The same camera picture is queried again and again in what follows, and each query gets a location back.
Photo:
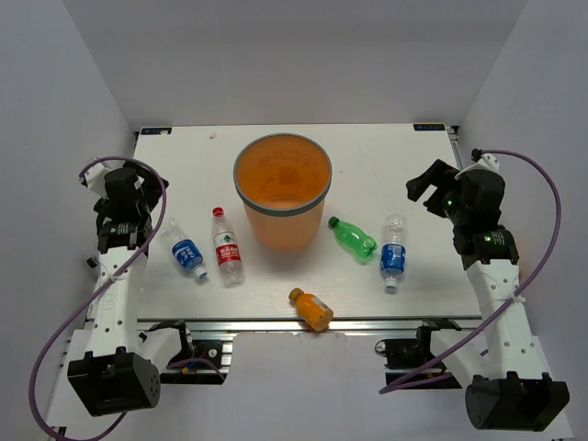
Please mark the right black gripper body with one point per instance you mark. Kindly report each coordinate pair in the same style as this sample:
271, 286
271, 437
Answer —
452, 209

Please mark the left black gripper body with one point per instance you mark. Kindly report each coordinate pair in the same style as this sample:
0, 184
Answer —
151, 189

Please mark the blue label water bottle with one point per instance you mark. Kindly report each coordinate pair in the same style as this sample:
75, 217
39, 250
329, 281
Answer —
183, 249
393, 251

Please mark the green plastic bottle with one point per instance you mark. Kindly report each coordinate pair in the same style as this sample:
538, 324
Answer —
356, 242

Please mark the red label water bottle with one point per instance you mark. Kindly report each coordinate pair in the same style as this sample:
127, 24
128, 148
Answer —
226, 249

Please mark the orange juice bottle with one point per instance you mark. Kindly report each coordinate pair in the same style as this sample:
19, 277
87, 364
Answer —
311, 309

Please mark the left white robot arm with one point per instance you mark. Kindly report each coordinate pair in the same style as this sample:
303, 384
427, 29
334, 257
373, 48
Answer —
120, 369

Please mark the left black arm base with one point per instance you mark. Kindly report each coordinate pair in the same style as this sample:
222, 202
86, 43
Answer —
199, 360

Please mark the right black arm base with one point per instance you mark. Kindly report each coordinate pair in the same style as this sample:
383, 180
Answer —
405, 354

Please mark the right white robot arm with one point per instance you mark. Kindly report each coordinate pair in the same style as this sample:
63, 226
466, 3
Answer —
509, 388

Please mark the orange plastic bin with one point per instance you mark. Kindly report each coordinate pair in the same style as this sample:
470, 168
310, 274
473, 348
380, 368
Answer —
283, 180

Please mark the right blue table sticker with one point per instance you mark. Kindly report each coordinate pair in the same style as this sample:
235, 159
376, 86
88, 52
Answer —
429, 127

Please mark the blue table sticker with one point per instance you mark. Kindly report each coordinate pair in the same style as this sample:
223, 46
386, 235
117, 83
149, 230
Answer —
429, 127
155, 131

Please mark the left blue table sticker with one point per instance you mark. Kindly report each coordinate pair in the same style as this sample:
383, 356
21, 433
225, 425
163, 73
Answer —
155, 131

